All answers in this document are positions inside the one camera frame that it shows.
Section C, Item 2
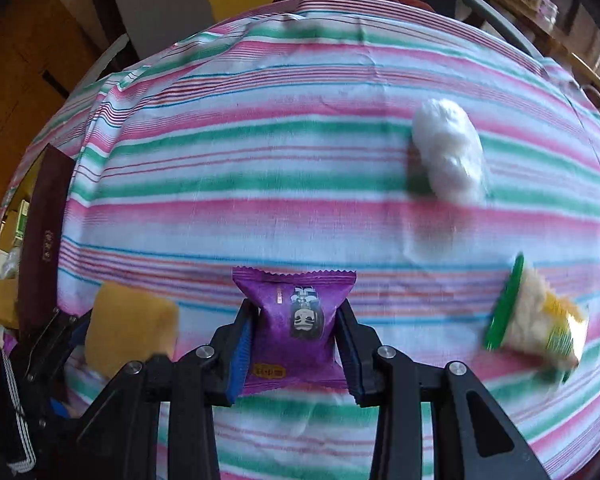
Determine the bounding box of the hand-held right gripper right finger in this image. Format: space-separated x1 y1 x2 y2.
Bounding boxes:
336 299 551 480

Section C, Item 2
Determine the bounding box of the wooden desk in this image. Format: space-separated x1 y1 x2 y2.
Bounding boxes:
460 0 600 126

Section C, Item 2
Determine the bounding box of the white plastic ball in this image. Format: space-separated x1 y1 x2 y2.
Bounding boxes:
411 98 486 205

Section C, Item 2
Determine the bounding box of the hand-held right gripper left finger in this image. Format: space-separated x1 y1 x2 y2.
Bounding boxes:
75 297 253 480

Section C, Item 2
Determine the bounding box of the grey panel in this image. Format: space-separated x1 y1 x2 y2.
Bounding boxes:
111 0 216 61

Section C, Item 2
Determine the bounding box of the yellow sponge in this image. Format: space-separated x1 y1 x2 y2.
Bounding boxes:
84 281 181 380

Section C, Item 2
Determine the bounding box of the striped tablecloth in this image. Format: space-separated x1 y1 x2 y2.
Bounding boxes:
0 0 600 480

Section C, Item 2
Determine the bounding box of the purple snack packet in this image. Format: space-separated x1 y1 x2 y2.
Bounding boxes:
231 266 358 396

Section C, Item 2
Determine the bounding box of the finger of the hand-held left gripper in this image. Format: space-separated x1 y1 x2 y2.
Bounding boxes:
22 307 93 386

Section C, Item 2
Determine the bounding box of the grey metal rail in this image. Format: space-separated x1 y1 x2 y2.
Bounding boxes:
455 0 546 61

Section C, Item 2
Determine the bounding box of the long maroon box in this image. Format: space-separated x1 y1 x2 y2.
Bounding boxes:
17 144 77 331

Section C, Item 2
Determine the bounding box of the small green-edged snack packet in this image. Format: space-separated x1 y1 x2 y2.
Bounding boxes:
482 252 590 385

